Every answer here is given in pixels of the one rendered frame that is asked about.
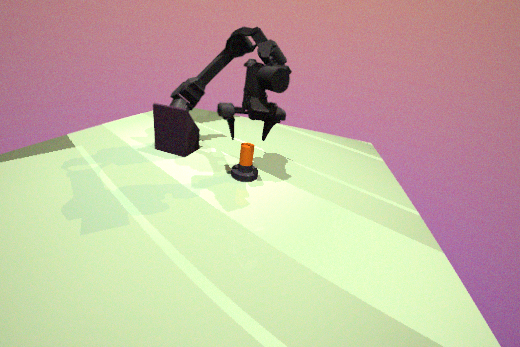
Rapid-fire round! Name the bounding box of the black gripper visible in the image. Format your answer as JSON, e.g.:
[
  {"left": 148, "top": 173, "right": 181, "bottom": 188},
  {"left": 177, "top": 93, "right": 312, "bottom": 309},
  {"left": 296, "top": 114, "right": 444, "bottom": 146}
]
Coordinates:
[{"left": 218, "top": 85, "right": 286, "bottom": 141}]

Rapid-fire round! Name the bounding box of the orange knob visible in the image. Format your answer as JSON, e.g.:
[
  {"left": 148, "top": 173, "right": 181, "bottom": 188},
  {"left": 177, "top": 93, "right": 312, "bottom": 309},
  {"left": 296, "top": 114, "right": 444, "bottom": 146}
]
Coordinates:
[{"left": 239, "top": 143, "right": 255, "bottom": 166}]

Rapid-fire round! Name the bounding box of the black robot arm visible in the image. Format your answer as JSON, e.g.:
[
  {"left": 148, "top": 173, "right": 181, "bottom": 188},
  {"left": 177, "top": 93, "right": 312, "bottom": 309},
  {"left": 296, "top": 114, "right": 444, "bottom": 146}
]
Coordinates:
[{"left": 169, "top": 26, "right": 292, "bottom": 121}]

